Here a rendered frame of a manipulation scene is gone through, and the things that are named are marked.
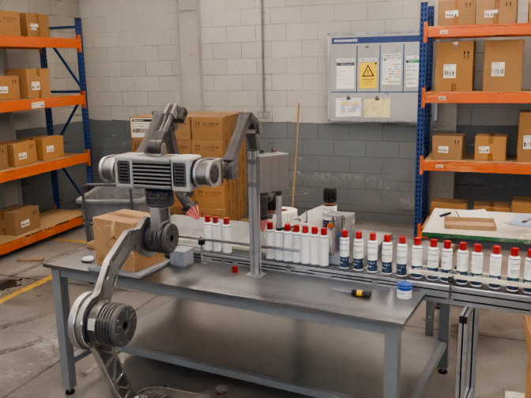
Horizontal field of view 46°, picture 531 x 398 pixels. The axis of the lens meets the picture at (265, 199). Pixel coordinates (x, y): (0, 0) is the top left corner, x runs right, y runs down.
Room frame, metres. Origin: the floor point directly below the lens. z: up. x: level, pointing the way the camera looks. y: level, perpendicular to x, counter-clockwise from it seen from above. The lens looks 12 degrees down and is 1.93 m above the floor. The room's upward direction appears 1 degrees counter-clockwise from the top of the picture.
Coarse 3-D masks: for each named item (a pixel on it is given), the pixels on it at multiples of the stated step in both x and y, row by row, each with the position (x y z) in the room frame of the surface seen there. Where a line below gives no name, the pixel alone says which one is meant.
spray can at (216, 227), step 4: (216, 216) 3.49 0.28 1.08; (216, 220) 3.48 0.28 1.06; (212, 224) 3.48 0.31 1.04; (216, 224) 3.47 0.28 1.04; (212, 228) 3.48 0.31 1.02; (216, 228) 3.47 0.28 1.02; (212, 232) 3.48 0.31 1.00; (216, 232) 3.47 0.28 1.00; (212, 236) 3.48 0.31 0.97; (216, 236) 3.47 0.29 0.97; (212, 244) 3.49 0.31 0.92; (216, 244) 3.47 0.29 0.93; (220, 244) 3.49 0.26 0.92; (216, 248) 3.47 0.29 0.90; (220, 248) 3.49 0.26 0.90; (216, 252) 3.47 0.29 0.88
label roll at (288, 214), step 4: (284, 208) 3.91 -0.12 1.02; (288, 208) 3.91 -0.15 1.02; (292, 208) 3.91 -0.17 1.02; (284, 212) 3.81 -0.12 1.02; (288, 212) 3.80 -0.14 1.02; (292, 212) 3.81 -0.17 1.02; (296, 212) 3.85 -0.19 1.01; (284, 216) 3.78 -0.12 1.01; (288, 216) 3.79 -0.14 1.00; (292, 216) 3.81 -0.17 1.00; (296, 216) 3.85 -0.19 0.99; (284, 220) 3.78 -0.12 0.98; (288, 220) 3.79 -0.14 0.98; (292, 220) 3.81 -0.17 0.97; (292, 224) 3.81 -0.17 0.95; (292, 228) 3.81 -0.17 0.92
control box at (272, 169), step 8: (280, 152) 3.26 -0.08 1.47; (256, 160) 3.18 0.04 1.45; (264, 160) 3.16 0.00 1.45; (272, 160) 3.18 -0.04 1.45; (280, 160) 3.21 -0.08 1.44; (256, 168) 3.19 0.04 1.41; (264, 168) 3.16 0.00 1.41; (272, 168) 3.18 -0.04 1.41; (280, 168) 3.21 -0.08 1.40; (256, 176) 3.19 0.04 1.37; (264, 176) 3.16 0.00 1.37; (272, 176) 3.18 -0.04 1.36; (280, 176) 3.21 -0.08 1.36; (256, 184) 3.19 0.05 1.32; (264, 184) 3.16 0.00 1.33; (272, 184) 3.18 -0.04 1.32; (280, 184) 3.21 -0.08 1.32; (288, 184) 3.23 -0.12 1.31; (264, 192) 3.16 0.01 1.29
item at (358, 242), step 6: (360, 234) 3.09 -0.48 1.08; (354, 240) 3.09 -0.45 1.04; (360, 240) 3.08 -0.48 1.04; (354, 246) 3.09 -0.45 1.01; (360, 246) 3.08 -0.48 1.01; (354, 252) 3.09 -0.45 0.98; (360, 252) 3.08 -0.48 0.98; (354, 258) 3.09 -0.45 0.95; (360, 258) 3.08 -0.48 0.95; (354, 264) 3.09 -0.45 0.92; (360, 264) 3.08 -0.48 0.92; (354, 270) 3.09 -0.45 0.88; (360, 270) 3.08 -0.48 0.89
